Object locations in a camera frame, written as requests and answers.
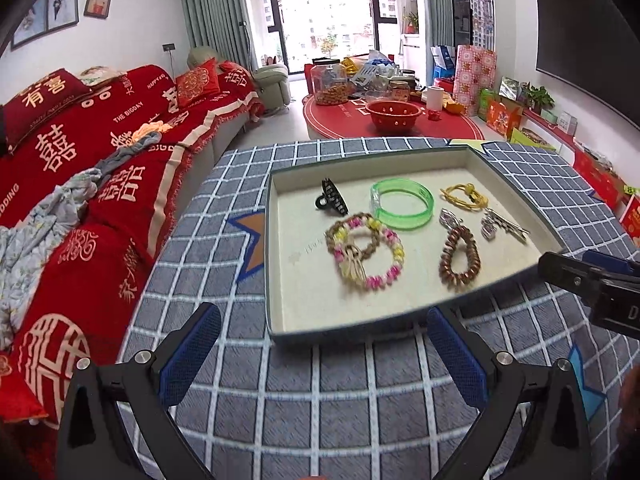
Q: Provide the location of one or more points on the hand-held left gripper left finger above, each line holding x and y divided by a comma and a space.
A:
192, 360

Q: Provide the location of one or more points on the black hair claw clip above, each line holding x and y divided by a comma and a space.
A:
334, 200

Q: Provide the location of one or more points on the grey framed wall photo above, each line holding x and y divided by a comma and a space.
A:
62, 7

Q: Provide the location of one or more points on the clear plastic jar of nuts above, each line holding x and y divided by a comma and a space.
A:
331, 82

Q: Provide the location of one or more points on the red printed sofa cover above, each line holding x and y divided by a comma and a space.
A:
100, 270

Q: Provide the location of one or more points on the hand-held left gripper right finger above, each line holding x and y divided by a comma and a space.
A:
455, 360

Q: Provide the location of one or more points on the light patterned pillow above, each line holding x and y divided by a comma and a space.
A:
100, 75

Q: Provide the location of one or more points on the green-grey curtain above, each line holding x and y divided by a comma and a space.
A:
215, 10

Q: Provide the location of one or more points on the blue paper bag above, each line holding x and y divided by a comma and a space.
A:
442, 57

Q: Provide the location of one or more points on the white cup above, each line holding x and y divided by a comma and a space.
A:
434, 97

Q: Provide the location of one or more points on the green translucent bangle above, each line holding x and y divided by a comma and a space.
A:
400, 221

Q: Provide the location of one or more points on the red gift box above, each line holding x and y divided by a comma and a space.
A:
597, 177

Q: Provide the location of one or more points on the grey garment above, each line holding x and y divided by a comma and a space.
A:
125, 152

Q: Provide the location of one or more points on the red colander bowl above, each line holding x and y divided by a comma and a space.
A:
392, 115

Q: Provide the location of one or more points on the large framed wall photo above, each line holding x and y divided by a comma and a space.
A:
29, 25

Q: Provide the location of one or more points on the silver star hair clip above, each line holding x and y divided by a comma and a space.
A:
505, 225

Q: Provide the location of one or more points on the small glass jar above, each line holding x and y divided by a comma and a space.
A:
399, 90

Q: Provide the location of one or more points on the red patterned gift bag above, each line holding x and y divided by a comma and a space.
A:
475, 80

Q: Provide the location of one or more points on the beige armchair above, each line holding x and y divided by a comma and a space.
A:
272, 82

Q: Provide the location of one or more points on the black wall television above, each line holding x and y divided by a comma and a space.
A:
590, 35

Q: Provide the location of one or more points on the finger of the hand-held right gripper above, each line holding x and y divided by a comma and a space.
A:
570, 275
612, 264

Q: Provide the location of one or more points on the red round coffee table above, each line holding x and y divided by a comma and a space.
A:
340, 122

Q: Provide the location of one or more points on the peach cloth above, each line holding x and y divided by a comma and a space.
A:
150, 131

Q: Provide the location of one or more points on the light floral quilt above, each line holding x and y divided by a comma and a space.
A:
40, 240

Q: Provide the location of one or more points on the small red framed photo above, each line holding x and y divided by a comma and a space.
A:
97, 6

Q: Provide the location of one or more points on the red lettered long cushion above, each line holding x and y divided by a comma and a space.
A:
42, 105

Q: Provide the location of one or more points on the green-edged cardboard tray box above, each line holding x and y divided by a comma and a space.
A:
310, 290

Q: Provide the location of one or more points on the silver heart pendant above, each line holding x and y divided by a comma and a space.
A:
450, 220

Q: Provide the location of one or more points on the orange gift box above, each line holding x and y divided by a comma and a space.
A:
502, 117

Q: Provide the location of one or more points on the potted green plant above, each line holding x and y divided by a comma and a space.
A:
537, 96

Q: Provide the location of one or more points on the red embroidered square cushion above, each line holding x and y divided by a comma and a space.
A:
197, 82

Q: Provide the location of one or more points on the blue-grey checkered cloth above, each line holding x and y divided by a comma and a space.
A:
325, 410

